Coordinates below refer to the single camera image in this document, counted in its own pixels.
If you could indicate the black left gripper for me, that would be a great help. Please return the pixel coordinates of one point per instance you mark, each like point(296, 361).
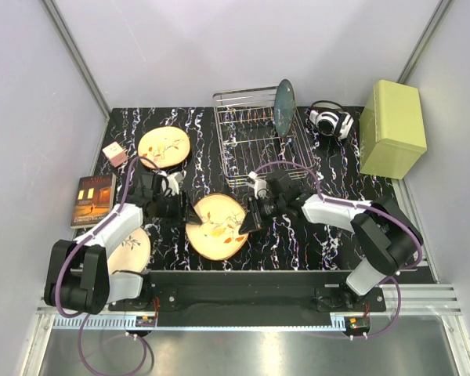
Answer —
point(184, 206)

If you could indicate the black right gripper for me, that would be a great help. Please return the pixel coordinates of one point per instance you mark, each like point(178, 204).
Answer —
point(253, 219)

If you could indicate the beige leaf pattern plate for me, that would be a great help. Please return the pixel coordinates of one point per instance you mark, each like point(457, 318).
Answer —
point(217, 238)

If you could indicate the cream plate with sprig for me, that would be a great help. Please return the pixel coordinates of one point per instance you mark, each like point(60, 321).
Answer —
point(132, 254)

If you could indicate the blue glazed plate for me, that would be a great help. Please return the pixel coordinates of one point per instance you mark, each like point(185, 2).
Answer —
point(284, 108)

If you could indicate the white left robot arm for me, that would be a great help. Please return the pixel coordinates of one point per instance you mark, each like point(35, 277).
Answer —
point(78, 278)

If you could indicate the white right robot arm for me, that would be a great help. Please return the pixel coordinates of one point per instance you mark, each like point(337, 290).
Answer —
point(386, 236)

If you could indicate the yellow floral plate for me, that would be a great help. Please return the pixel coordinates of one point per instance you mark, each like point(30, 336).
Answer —
point(164, 147)

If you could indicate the pink cube power adapter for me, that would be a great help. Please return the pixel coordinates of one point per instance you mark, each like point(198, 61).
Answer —
point(115, 154)

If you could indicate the dark cover paperback book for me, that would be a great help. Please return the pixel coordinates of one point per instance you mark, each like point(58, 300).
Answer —
point(94, 200)

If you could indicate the white black headphones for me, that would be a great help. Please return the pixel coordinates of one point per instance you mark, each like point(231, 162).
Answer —
point(330, 119)

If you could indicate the green rectangular box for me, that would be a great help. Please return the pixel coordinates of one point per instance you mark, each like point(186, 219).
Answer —
point(392, 131)

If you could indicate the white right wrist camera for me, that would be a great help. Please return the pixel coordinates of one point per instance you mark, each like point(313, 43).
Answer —
point(258, 184)

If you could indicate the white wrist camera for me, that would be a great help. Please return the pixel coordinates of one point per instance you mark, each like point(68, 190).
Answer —
point(172, 182)
point(258, 184)

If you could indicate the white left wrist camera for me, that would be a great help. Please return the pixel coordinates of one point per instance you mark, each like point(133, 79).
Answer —
point(172, 182)

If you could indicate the metal wire dish rack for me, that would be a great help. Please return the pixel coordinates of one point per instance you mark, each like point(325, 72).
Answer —
point(248, 139)

